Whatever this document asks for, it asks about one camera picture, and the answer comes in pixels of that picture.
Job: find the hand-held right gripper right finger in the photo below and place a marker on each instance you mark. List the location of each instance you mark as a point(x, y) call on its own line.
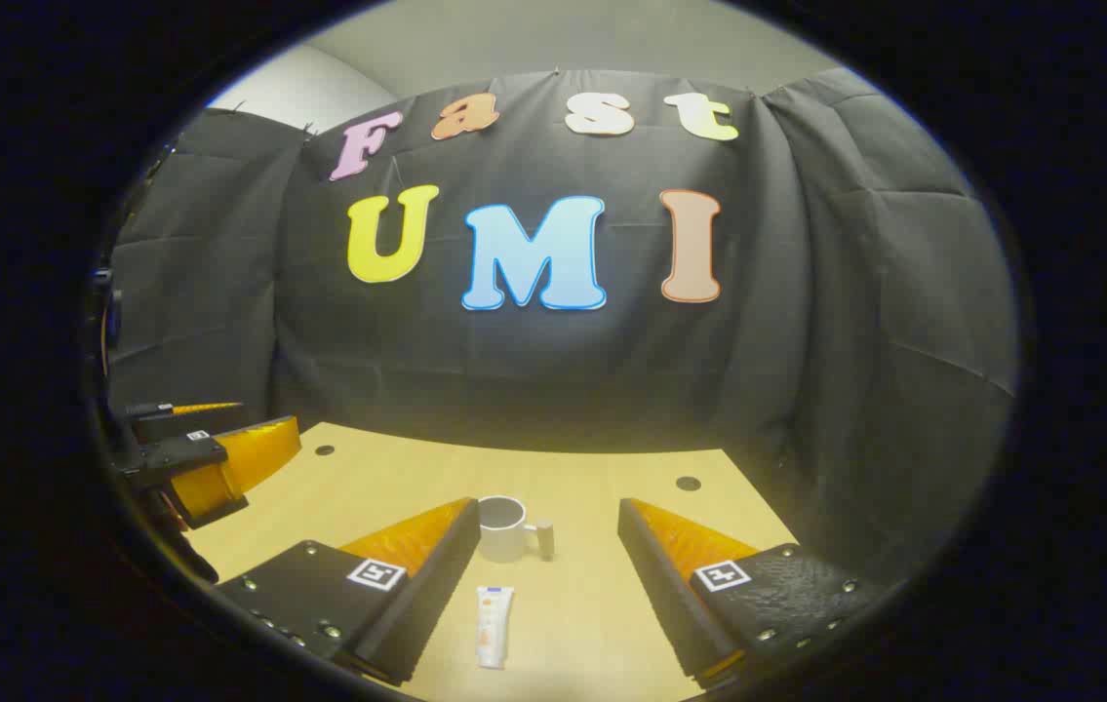
point(660, 585)

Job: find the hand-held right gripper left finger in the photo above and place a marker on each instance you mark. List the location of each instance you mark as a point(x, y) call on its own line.
point(436, 585)

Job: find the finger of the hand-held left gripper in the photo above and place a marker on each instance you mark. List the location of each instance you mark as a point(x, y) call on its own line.
point(182, 421)
point(173, 454)

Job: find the white toothpaste tube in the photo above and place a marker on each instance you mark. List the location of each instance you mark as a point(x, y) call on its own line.
point(494, 624)

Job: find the wooden desktop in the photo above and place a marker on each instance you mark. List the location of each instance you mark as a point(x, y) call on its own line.
point(573, 624)

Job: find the black backdrop cloth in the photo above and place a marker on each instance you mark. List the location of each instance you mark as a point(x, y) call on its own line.
point(514, 370)

